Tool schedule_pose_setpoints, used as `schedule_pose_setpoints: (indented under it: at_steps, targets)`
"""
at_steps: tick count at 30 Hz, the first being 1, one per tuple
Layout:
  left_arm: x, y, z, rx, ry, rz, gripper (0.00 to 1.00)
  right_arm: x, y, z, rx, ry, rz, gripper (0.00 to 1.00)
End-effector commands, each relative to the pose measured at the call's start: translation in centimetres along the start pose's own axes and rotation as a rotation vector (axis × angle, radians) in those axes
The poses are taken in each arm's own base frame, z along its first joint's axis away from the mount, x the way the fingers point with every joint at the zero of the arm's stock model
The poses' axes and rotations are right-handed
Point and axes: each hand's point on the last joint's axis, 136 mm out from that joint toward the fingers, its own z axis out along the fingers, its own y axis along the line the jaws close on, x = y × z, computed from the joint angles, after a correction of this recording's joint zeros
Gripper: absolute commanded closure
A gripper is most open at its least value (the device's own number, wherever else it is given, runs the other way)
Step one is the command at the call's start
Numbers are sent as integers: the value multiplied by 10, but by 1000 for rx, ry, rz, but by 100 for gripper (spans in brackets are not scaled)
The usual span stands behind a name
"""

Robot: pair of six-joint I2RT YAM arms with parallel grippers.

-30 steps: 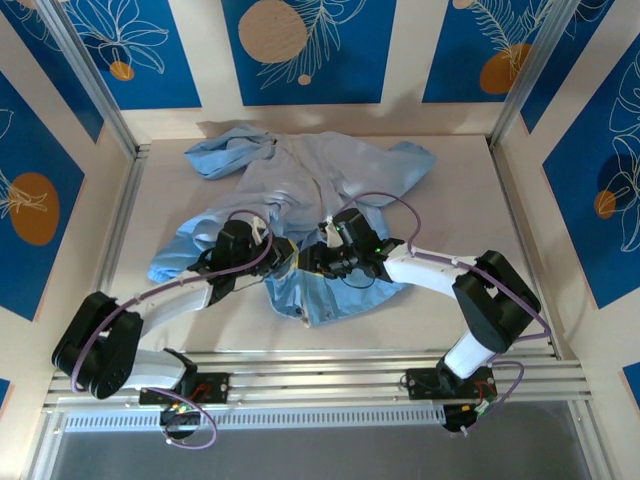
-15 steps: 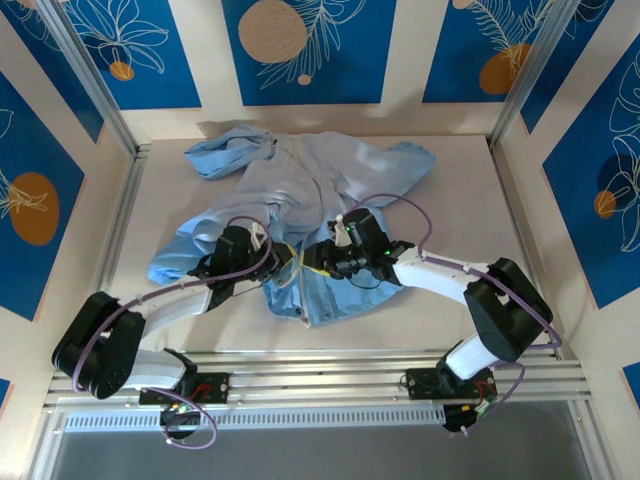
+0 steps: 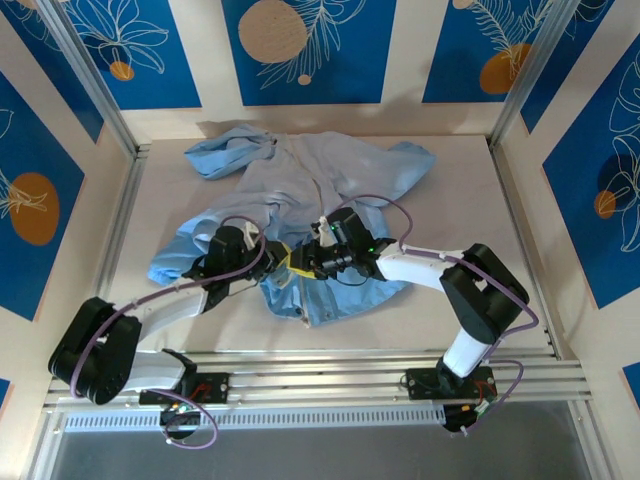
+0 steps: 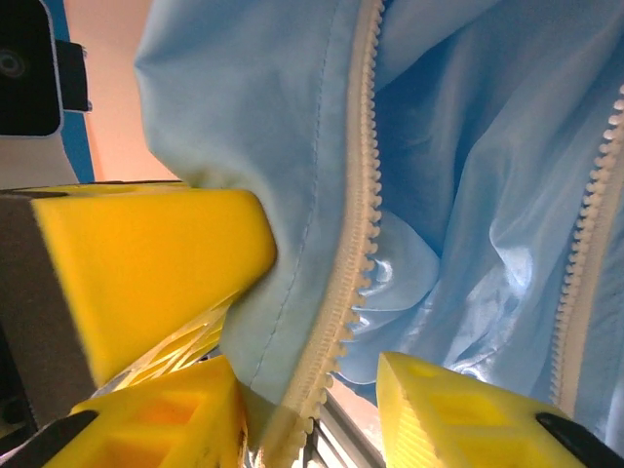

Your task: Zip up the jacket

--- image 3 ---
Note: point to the light blue zip jacket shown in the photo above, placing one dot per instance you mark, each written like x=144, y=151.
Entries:
x=300, y=175

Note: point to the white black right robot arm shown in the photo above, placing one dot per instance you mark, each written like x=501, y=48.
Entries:
x=415, y=270

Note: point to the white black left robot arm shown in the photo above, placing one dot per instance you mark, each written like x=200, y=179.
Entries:
x=165, y=305

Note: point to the aluminium table side rail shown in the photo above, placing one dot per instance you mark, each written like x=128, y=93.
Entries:
x=511, y=200
x=122, y=225

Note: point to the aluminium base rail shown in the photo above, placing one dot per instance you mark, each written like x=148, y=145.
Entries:
x=325, y=372

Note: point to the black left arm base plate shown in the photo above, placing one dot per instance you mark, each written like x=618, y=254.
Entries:
x=215, y=387

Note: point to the blue floral wall panel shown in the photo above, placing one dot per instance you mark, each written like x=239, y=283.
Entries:
x=450, y=50
x=175, y=75
x=575, y=225
x=570, y=75
x=30, y=280
x=350, y=75
x=55, y=85

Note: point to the aluminium frame post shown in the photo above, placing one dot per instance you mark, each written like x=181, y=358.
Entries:
x=535, y=75
x=95, y=75

